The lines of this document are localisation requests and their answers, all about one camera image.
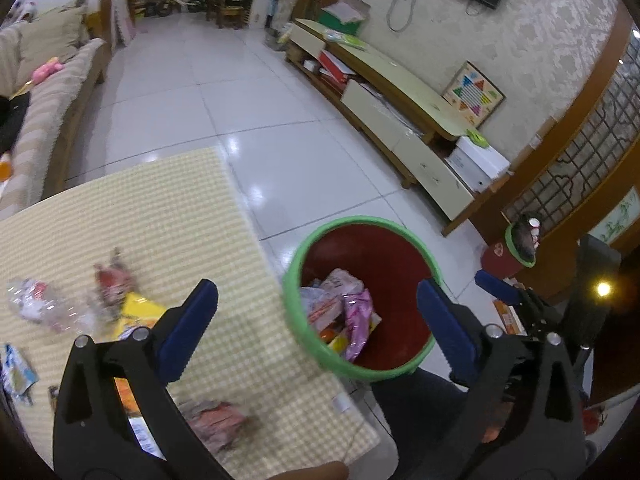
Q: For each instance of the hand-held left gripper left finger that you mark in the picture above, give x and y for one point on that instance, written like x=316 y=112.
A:
x=187 y=330

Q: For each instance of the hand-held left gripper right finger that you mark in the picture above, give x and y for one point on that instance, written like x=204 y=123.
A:
x=447 y=332

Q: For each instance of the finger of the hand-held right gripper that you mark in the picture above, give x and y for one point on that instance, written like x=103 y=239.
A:
x=497 y=287

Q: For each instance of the yellow snack packet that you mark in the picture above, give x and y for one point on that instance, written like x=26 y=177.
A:
x=142 y=312

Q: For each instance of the pink plastic bag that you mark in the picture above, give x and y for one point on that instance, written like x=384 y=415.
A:
x=360 y=315

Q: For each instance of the red brown wrapper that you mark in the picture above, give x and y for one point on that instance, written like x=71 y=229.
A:
x=112 y=280

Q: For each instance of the orange snack bag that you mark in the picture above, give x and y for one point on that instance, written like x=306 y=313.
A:
x=127 y=400

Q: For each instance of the red bin with green rim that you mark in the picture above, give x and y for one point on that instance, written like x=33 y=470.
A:
x=380 y=260

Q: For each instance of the yellow box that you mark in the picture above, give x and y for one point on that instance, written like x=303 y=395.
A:
x=340 y=347

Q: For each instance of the pink printed clear package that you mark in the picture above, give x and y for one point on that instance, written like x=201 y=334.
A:
x=342 y=280

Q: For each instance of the white milk carton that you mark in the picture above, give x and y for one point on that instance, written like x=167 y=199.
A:
x=145 y=440

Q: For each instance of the crushed clear plastic bottle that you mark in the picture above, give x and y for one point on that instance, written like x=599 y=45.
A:
x=45 y=305

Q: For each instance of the blue white snack wrapper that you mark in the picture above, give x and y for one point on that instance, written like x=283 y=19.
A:
x=17 y=375

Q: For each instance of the person's left hand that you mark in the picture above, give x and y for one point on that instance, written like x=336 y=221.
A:
x=315 y=471

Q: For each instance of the small red bin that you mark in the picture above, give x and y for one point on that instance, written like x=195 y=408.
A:
x=500 y=260

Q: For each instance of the orange carton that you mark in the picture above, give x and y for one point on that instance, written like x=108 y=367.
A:
x=507 y=317

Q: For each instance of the white box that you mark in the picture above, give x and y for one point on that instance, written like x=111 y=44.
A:
x=477 y=165

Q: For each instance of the yellow checked tablecloth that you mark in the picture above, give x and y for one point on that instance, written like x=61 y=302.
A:
x=150 y=210

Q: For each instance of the wooden lattice screen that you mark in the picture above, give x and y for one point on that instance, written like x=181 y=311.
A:
x=565 y=170

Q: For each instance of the green packet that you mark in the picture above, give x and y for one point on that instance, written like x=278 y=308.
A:
x=476 y=137

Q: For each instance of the star checkers board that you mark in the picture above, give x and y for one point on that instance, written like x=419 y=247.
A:
x=472 y=95

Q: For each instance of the cream television cabinet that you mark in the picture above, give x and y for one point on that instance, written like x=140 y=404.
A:
x=400 y=90

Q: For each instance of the striped beige sofa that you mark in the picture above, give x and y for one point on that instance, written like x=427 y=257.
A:
x=45 y=110

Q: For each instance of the black jacket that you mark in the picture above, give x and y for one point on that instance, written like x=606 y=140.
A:
x=12 y=120

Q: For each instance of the red box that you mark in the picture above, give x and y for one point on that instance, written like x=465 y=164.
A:
x=335 y=67

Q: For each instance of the green flat packets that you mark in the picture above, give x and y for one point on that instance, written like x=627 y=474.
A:
x=345 y=39

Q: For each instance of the pink toy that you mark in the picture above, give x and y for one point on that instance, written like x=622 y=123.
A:
x=47 y=70

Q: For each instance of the green box with cardboard flaps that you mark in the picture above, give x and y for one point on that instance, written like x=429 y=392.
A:
x=345 y=20

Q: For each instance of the beige pillow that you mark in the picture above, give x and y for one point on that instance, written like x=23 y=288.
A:
x=55 y=35

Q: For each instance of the white balance bike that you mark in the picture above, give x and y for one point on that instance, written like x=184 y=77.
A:
x=172 y=4

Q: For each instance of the panda plush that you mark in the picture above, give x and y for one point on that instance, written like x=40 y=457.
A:
x=25 y=10

